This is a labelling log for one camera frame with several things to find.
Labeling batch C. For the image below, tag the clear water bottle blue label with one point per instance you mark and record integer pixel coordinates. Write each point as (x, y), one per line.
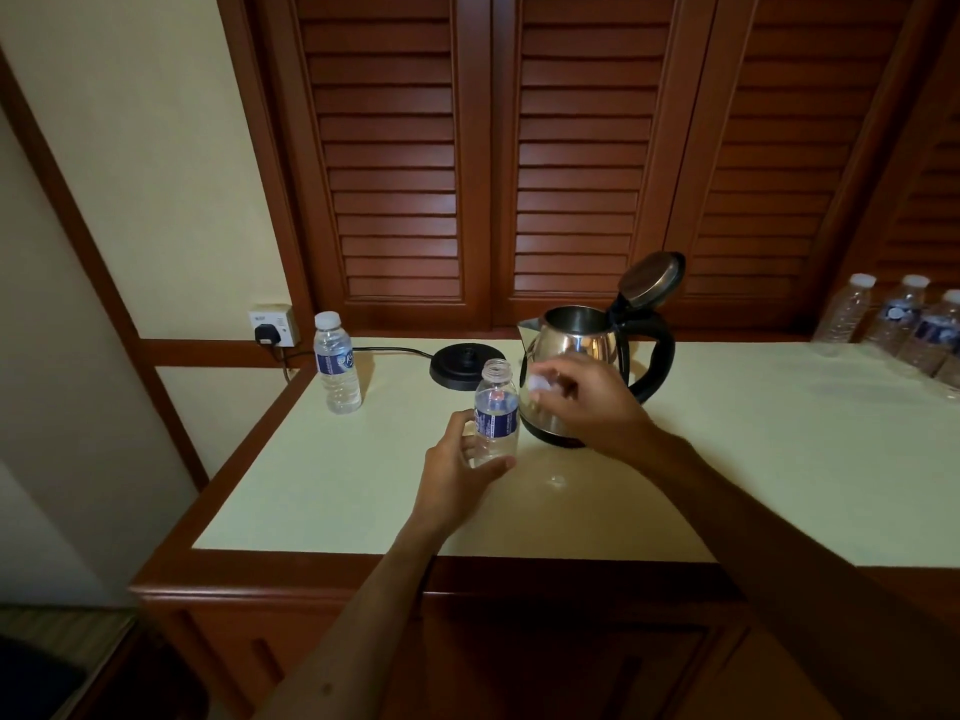
(951, 374)
(337, 367)
(934, 333)
(896, 314)
(496, 419)

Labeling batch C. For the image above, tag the white bottle cap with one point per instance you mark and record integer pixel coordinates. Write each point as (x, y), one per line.
(538, 382)

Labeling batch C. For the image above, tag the person's right hand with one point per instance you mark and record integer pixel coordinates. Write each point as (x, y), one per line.
(600, 408)

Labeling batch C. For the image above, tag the clear unlabeled water bottle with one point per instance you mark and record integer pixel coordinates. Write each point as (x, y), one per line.
(844, 314)

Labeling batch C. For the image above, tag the wooden cabinet cream top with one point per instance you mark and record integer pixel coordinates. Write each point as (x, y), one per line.
(262, 599)

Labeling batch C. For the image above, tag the black round kettle base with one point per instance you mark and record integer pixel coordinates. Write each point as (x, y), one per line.
(461, 367)

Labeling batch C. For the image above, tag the black power plug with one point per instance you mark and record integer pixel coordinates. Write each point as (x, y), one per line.
(266, 335)

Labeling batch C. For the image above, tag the dark blue flat pad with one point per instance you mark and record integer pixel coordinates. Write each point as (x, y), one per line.
(30, 678)

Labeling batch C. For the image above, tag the white wall socket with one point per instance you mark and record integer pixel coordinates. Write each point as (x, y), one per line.
(277, 318)

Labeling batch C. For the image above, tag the brown louvered wooden shutter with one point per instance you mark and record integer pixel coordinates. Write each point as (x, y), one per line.
(922, 232)
(386, 142)
(787, 142)
(581, 142)

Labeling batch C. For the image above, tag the low wooden side table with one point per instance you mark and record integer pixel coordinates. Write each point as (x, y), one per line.
(75, 629)

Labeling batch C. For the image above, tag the person's left forearm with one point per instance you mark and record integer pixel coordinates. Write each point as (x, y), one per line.
(345, 637)

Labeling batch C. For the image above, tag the person's right forearm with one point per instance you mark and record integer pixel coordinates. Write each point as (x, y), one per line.
(810, 562)

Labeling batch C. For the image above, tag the person's left hand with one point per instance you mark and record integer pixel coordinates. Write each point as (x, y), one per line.
(450, 491)

